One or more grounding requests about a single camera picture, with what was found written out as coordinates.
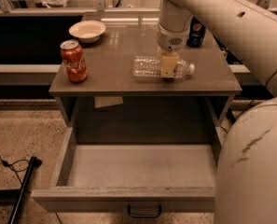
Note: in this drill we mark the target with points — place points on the black stand leg left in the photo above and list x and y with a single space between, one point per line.
15 197

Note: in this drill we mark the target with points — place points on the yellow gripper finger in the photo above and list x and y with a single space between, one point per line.
168 61

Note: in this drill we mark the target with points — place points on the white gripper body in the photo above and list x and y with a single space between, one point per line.
172 40

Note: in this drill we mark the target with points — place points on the black drawer handle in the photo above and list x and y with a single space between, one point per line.
144 212

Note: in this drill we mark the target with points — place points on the open grey drawer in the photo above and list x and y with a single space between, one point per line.
107 178

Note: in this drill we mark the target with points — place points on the white bowl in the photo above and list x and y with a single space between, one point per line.
87 31

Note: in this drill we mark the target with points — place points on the grey cabinet with counter top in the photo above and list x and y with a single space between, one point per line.
113 106

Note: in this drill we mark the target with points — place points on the red coca-cola can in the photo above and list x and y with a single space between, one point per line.
74 61

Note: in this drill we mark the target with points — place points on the clear plastic water bottle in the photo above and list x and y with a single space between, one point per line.
149 66

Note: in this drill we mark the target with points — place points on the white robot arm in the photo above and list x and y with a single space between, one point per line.
246 178

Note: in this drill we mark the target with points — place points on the blue pepsi can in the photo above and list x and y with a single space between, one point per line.
196 33

